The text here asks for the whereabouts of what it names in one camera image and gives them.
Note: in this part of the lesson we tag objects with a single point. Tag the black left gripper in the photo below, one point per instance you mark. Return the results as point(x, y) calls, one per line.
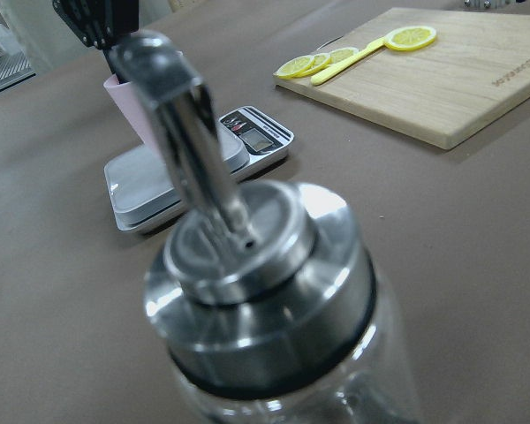
point(100, 23)

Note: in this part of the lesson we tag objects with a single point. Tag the pink plastic cup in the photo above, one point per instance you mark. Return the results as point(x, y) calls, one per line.
point(124, 95)

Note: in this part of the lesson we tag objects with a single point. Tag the digital kitchen scale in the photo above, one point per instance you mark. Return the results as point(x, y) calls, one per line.
point(141, 194)

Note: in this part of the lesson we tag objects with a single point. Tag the middle lemon slice of row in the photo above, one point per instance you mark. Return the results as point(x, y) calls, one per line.
point(321, 61)

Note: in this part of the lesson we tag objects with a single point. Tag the upper lemon slice of row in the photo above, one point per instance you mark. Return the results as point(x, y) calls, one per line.
point(338, 55)

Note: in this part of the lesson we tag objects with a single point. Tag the yellow plastic knife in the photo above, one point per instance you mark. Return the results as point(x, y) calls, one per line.
point(333, 70)

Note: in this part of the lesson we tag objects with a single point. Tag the lemon slice under knife tip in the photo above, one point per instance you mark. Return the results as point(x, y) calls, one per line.
point(410, 38)

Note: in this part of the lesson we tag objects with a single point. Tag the bamboo cutting board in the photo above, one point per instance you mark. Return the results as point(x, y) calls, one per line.
point(477, 70)

